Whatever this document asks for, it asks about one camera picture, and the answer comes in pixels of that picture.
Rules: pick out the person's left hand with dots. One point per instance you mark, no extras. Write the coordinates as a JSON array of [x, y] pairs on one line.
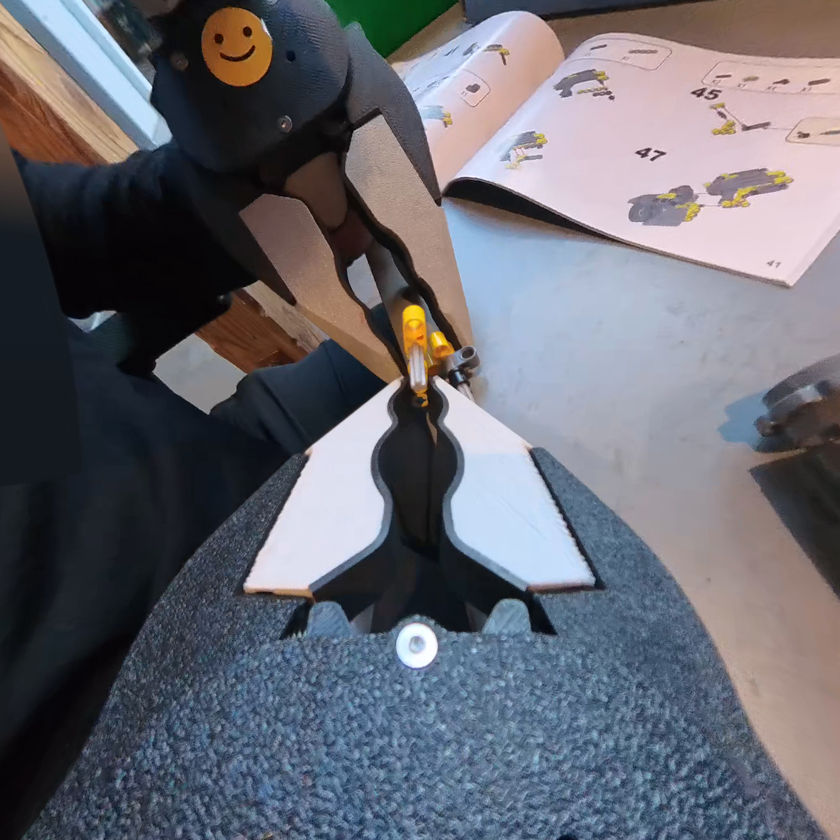
[[328, 190]]

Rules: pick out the green storage bin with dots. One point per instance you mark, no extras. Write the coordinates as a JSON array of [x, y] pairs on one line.
[[387, 19]]

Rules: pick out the person's left forearm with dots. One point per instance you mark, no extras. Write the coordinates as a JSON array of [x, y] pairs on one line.
[[131, 229]]

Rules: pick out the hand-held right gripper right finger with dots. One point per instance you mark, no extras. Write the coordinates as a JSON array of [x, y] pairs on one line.
[[518, 525]]

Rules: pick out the grey yellow axle subassembly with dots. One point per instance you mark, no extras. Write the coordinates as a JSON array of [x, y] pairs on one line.
[[464, 358]]

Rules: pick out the grey desk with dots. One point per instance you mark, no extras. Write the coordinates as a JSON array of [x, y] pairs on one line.
[[623, 426]]

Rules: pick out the instruction booklet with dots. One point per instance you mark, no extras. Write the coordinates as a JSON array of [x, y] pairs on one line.
[[656, 131]]

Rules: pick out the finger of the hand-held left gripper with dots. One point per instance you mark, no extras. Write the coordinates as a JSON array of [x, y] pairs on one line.
[[308, 262], [407, 210]]

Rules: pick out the person's grey trouser leg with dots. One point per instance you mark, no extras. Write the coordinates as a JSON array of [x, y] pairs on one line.
[[289, 394]]

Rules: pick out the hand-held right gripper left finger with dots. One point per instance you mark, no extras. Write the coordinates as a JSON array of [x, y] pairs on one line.
[[321, 525]]

